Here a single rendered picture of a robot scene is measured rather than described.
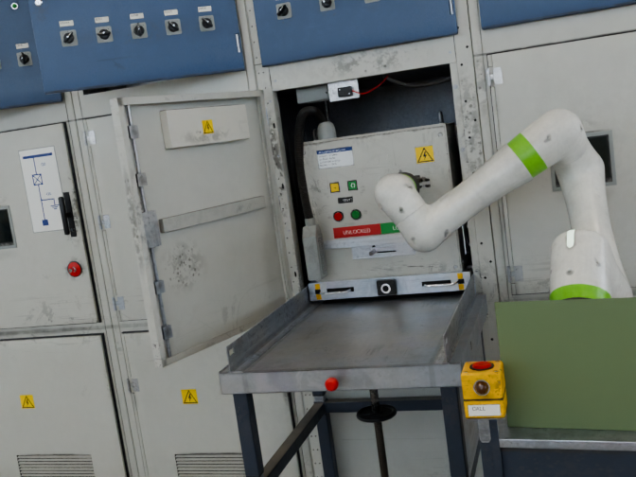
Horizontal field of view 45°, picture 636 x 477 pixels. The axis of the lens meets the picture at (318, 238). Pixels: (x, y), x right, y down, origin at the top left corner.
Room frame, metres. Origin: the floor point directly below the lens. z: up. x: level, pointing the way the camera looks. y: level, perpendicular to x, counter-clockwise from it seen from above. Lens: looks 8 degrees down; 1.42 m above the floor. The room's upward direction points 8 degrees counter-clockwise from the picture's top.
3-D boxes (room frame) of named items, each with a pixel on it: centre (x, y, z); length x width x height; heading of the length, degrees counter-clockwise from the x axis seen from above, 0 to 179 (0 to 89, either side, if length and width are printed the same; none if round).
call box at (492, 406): (1.54, -0.30, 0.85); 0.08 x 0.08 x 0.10; 72
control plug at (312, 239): (2.49, 0.02, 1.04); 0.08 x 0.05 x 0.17; 162
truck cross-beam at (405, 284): (2.51, -0.21, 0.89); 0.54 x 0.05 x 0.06; 72
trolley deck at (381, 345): (2.16, -0.10, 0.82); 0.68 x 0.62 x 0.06; 162
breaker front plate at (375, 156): (2.49, -0.20, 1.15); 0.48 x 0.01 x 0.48; 72
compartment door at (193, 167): (2.36, 0.31, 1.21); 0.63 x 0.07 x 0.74; 144
